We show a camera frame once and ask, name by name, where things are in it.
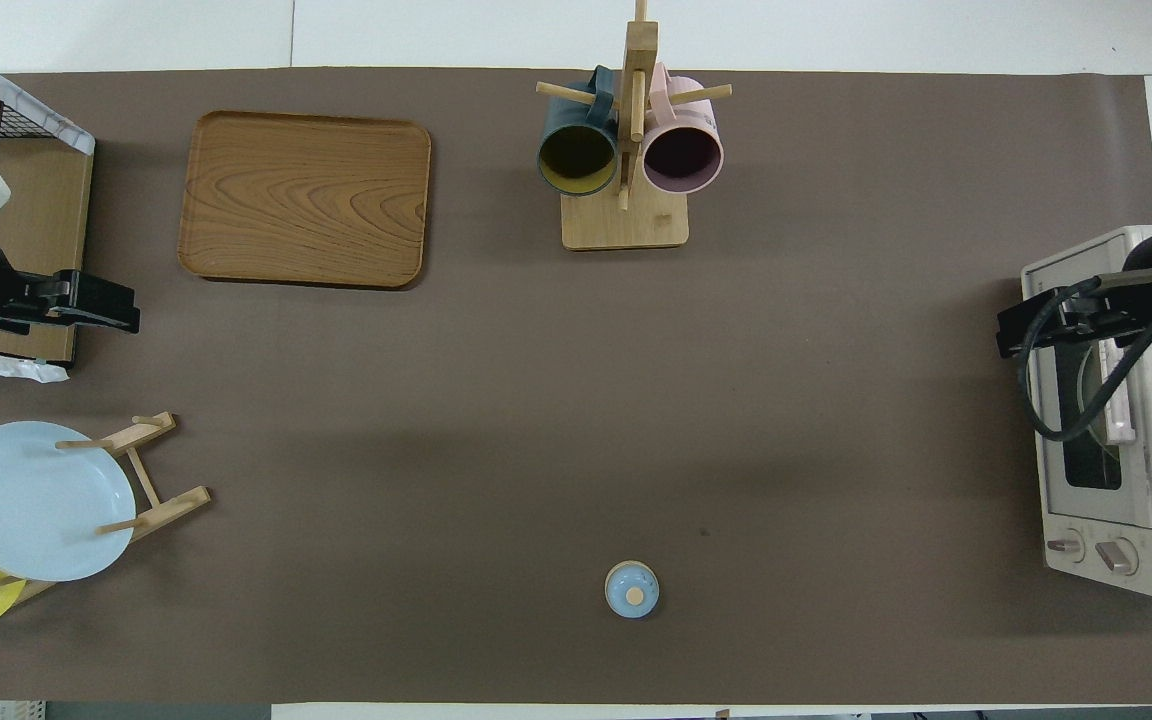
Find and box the black wire basket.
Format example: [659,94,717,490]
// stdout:
[0,55,67,143]

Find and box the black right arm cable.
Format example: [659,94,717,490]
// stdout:
[1018,272,1152,443]

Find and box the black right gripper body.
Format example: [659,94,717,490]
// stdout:
[996,265,1152,359]

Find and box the wooden plate rack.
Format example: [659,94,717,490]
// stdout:
[0,411,212,606]

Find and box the blue call bell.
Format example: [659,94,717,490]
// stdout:
[604,560,661,620]

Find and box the pink mug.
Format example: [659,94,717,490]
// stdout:
[641,62,726,196]

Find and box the wooden mug tree stand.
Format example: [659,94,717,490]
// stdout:
[536,0,734,251]

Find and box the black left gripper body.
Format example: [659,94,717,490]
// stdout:
[0,233,142,346]

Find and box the dark teal mug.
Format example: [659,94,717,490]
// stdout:
[536,66,620,198]

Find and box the white checked cloth liner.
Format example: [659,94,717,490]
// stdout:
[0,38,97,384]

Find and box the wooden serving tray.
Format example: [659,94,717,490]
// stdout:
[177,110,433,291]

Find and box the brown table mat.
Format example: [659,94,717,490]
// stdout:
[0,68,1152,706]

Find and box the wooden step shelf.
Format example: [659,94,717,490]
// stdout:
[0,80,95,363]

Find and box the light blue plate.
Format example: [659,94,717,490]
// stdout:
[0,421,137,583]

